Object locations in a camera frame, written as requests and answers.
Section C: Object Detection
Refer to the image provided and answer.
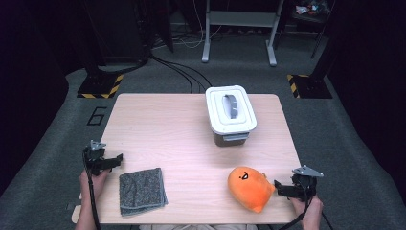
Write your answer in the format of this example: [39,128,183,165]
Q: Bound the thin black table cable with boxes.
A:
[320,212,335,230]

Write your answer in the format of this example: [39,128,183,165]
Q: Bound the black yellow striped stand base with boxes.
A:
[286,74,333,100]
[77,73,124,100]

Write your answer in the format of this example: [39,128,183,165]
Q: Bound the grey towel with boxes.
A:
[118,167,169,218]

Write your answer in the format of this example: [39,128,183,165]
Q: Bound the orange plush toy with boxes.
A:
[227,166,276,214]

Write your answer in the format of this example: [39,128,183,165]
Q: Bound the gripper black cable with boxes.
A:
[82,148,103,230]
[279,181,313,230]

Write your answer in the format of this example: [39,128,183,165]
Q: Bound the person's right hand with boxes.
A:
[290,195,324,225]

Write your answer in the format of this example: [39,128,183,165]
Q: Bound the colourful clutter on shelf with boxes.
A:
[295,0,331,17]

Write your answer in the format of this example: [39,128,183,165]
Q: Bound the white floor cables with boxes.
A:
[152,0,224,50]

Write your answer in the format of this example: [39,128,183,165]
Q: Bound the black cabinet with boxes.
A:
[84,0,151,65]

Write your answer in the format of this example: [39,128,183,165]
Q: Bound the white lidded storage box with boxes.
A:
[205,84,258,148]

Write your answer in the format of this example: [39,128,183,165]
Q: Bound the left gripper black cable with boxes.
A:
[82,148,103,230]

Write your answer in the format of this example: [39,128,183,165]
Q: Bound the white metal desk frame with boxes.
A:
[201,0,285,67]

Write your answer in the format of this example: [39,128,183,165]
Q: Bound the black floor cables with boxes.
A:
[149,54,214,94]

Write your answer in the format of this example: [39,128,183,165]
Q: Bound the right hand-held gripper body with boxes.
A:
[288,165,325,202]

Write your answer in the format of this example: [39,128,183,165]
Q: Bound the person's left hand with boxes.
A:
[79,168,111,205]

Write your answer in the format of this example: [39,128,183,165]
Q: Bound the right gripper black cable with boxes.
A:
[279,181,313,230]

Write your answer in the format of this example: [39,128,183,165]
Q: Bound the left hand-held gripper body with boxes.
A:
[83,139,108,176]

